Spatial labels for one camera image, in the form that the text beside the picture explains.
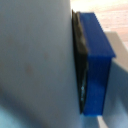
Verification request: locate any pink speckled mug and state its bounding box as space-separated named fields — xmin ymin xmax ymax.
xmin=0 ymin=0 xmax=84 ymax=128

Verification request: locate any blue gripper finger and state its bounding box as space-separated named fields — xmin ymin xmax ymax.
xmin=71 ymin=9 xmax=117 ymax=117

